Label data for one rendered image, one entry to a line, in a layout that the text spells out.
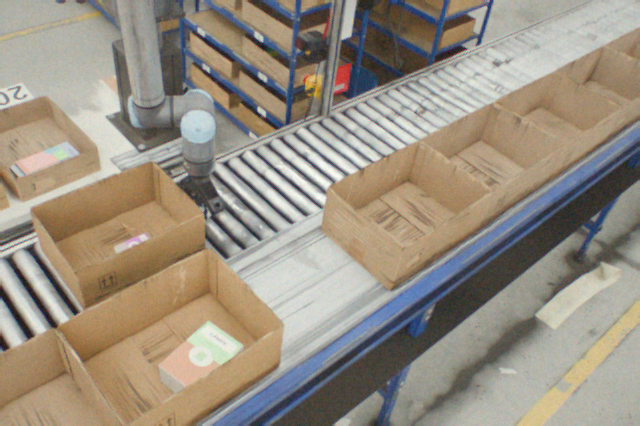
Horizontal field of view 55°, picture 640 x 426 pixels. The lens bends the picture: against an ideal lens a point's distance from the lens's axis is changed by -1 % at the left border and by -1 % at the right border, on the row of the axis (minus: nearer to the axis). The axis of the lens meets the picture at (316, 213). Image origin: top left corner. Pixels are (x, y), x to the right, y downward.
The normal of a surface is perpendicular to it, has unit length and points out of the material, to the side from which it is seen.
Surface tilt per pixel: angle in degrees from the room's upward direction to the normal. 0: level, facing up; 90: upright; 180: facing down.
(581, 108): 89
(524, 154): 89
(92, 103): 0
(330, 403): 0
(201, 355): 0
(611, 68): 89
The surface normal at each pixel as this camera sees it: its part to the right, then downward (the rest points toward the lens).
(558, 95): -0.74, 0.40
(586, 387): 0.11, -0.72
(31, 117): 0.68, 0.54
